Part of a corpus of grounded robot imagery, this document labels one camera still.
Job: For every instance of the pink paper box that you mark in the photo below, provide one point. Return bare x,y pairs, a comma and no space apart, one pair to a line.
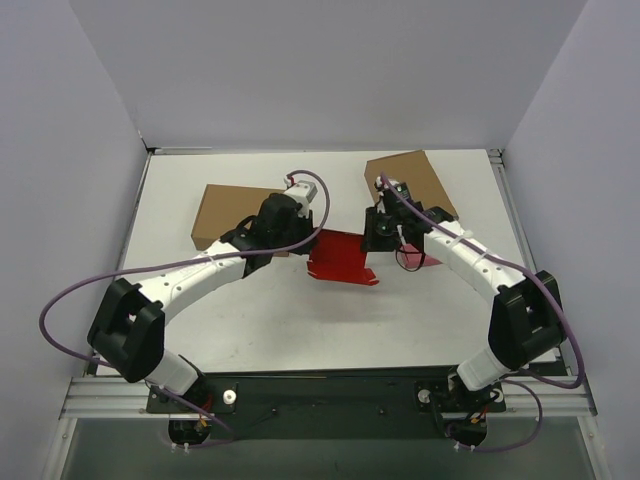
411,258

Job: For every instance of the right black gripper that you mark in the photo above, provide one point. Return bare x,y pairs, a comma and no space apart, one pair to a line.
375,232

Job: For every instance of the left brown cardboard box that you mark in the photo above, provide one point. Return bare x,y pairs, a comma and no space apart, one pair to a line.
221,208

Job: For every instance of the right brown cardboard box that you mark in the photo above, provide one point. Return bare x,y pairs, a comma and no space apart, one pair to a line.
415,170

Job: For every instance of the brown cardboard box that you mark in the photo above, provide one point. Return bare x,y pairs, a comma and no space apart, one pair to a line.
221,208
415,170

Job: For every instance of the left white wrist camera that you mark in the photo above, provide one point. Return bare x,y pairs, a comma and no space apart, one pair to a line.
302,192

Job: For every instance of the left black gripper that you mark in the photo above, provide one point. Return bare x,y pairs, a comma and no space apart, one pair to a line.
306,233

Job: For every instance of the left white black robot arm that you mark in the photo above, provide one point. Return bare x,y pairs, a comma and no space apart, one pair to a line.
129,328

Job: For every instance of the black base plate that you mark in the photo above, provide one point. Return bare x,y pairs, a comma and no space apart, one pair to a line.
400,403

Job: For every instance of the aluminium frame rail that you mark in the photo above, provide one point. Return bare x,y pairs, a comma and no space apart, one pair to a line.
106,397

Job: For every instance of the red paper box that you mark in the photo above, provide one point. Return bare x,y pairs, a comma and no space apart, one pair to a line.
337,257

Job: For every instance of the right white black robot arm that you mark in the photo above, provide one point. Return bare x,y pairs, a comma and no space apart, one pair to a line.
524,321

